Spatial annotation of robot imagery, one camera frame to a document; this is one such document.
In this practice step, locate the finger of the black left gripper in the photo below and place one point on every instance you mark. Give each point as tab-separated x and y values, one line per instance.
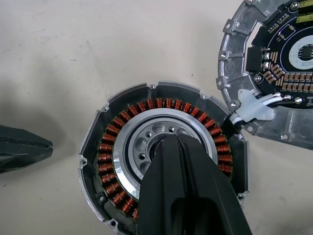
22	155
22	137

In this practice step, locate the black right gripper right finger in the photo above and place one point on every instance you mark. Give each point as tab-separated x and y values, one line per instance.
212	200

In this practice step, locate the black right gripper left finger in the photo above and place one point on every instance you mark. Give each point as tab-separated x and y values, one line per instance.
161	191

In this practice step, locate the grey round tape roll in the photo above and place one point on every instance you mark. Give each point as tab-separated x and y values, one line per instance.
234	61

